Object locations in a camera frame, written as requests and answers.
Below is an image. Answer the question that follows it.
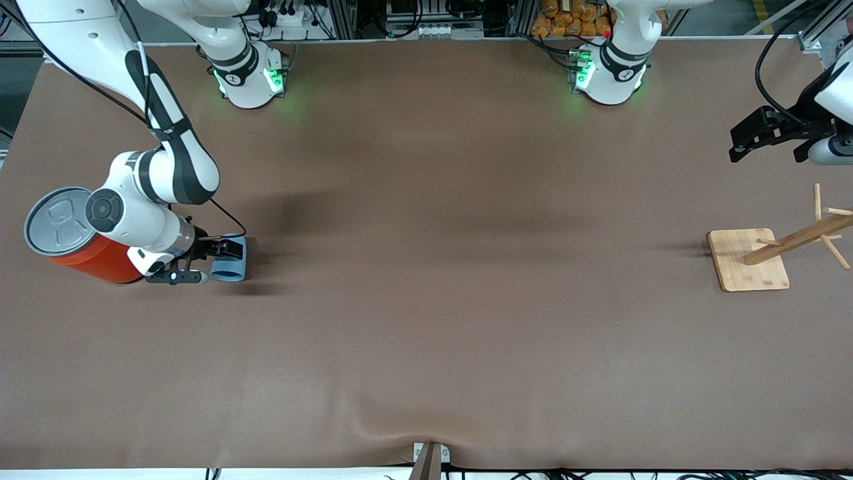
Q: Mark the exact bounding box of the blue cup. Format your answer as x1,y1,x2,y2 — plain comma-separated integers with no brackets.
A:
211,233,248,283

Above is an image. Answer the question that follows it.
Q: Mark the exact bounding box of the wooden cup rack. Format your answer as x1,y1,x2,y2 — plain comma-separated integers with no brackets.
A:
706,183,853,293

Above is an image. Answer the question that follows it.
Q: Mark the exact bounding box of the red can with grey lid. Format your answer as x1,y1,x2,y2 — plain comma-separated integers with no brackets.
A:
24,186,144,285

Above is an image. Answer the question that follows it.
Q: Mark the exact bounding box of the brown table mat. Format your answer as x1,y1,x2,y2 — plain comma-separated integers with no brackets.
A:
0,39,853,471

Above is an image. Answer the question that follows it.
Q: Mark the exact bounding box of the orange bread pile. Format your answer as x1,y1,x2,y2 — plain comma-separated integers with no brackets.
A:
531,0,615,38

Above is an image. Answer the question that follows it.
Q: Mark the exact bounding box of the white power strip with plugs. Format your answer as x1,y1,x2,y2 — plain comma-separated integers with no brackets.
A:
261,3,314,29

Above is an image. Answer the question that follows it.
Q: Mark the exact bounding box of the white socket strip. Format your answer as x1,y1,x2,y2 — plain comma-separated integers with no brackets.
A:
387,24,484,39

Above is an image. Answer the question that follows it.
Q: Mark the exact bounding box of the black electronics box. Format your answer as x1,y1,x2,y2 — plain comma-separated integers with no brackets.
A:
388,0,444,22

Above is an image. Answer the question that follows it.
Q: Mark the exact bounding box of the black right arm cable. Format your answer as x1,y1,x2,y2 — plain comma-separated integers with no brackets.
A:
0,0,247,239

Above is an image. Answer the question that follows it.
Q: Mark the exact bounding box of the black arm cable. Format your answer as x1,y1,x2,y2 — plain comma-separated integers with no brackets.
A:
754,0,840,127
0,0,247,239

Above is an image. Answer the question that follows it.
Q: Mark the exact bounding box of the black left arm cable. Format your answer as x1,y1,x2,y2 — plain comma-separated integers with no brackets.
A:
754,0,840,127

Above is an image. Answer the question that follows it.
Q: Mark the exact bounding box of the aluminium profile rail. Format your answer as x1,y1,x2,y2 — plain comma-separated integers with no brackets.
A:
745,0,853,67

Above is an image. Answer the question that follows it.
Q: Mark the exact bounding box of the black base cable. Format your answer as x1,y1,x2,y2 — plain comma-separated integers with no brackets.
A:
523,32,574,71

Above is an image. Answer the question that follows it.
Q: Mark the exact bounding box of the aluminium frame post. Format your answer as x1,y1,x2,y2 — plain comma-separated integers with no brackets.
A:
505,0,537,35
331,0,359,39

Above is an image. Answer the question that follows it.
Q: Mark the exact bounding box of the metal camera post bracket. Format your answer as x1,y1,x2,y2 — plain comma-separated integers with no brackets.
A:
412,441,451,480

